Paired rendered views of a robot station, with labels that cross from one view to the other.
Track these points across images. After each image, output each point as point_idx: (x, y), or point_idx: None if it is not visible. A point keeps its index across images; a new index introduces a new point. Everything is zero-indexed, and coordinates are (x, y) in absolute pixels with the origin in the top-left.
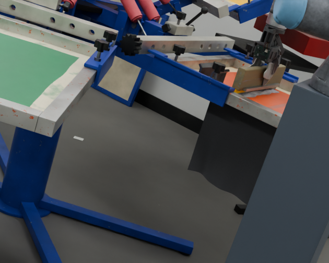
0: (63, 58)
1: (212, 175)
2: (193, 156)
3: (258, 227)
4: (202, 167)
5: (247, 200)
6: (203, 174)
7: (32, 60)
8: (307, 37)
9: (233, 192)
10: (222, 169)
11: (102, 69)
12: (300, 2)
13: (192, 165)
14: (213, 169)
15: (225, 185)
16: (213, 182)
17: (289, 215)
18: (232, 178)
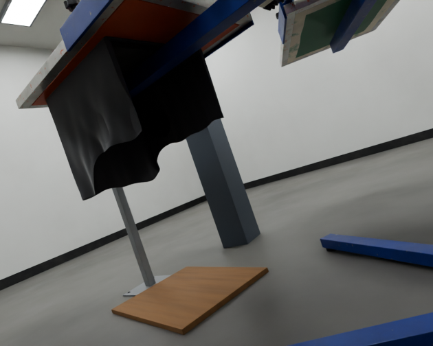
0: (313, 17)
1: (205, 121)
2: (218, 105)
3: None
4: (211, 114)
5: (183, 136)
6: (210, 121)
7: (322, 23)
8: None
9: (190, 132)
10: (197, 114)
11: (279, 31)
12: None
13: (219, 114)
14: (204, 115)
15: (196, 128)
16: (204, 126)
17: None
18: (191, 121)
